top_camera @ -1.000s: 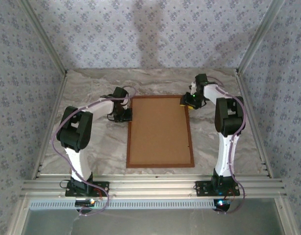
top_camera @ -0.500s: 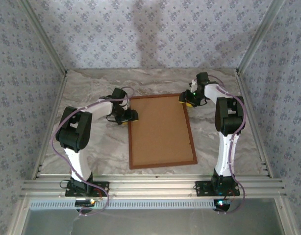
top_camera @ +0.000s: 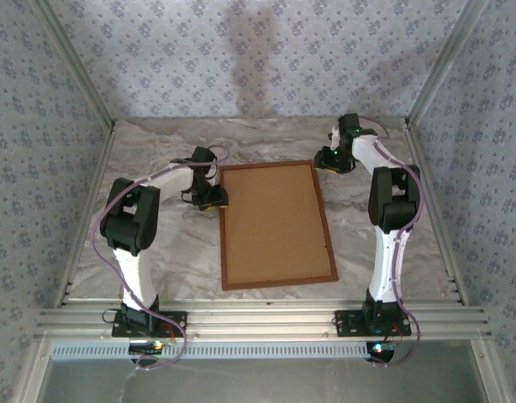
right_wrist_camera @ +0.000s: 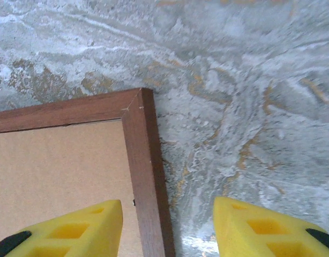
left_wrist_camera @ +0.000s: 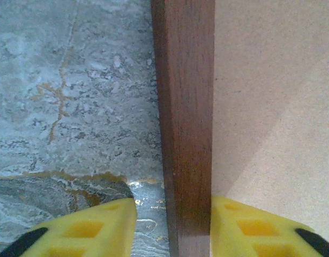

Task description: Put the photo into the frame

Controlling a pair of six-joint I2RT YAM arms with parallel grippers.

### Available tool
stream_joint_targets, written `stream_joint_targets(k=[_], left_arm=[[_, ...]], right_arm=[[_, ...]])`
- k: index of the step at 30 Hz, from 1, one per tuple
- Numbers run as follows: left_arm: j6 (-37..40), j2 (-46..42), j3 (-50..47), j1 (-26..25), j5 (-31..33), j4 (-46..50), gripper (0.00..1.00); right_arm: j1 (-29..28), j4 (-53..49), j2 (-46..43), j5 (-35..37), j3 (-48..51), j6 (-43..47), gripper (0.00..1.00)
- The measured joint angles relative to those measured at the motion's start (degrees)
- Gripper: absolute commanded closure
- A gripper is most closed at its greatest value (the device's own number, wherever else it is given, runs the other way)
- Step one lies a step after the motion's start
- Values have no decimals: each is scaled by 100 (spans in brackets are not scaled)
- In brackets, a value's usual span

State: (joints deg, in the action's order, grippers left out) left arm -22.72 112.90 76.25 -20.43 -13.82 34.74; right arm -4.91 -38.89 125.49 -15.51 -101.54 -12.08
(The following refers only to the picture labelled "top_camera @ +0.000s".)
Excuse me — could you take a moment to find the brown backing board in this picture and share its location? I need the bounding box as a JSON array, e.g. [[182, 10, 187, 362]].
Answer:
[[222, 164, 334, 285]]

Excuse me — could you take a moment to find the brown wooden picture frame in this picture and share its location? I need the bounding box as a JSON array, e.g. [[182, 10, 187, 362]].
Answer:
[[218, 159, 340, 292]]

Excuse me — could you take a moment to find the grey metal panel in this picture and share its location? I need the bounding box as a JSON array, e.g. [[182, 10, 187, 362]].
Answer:
[[39, 356, 490, 403]]

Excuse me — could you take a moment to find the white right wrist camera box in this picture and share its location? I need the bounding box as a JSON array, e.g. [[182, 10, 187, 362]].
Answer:
[[328, 124, 344, 151]]

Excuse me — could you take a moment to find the aluminium side rail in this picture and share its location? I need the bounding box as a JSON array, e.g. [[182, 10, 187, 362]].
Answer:
[[403, 121, 471, 307], [51, 123, 118, 310]]

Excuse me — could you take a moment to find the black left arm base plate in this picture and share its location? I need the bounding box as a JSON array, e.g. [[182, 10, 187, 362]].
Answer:
[[112, 311, 188, 339]]

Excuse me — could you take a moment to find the aluminium mounting rail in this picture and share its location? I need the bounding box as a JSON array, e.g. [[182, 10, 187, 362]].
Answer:
[[34, 298, 492, 339]]

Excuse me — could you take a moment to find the aluminium corner post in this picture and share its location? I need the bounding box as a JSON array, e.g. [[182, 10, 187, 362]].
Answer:
[[403, 0, 492, 129], [30, 0, 117, 129]]

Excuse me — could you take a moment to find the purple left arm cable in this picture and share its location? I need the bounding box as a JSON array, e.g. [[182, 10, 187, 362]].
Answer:
[[92, 144, 230, 371]]

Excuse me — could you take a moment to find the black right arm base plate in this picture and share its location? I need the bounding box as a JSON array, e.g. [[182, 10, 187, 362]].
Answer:
[[334, 310, 413, 338]]

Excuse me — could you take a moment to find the grey slotted cable duct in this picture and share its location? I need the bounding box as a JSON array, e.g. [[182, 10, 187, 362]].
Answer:
[[50, 340, 372, 361]]

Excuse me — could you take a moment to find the aluminium frame leg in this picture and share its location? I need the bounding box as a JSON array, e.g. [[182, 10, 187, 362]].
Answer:
[[13, 339, 53, 403], [470, 339, 511, 403]]

